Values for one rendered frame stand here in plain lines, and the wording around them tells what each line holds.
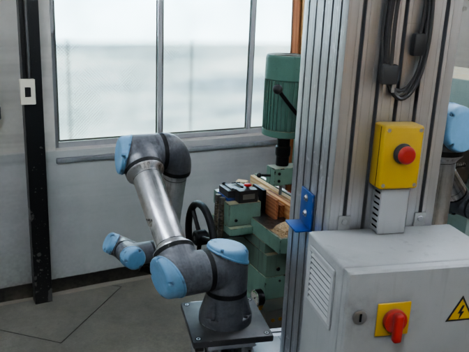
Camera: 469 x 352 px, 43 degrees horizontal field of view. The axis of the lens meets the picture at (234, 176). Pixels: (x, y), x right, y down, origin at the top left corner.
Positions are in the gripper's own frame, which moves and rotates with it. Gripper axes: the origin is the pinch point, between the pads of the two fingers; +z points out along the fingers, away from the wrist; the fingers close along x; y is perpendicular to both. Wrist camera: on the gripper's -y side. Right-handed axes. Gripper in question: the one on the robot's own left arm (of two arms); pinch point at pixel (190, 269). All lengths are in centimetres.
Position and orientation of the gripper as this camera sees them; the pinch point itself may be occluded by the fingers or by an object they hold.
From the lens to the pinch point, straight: 227.9
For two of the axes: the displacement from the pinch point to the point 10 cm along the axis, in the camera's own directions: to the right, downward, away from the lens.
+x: 4.2, 2.7, -8.7
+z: 7.6, 4.1, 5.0
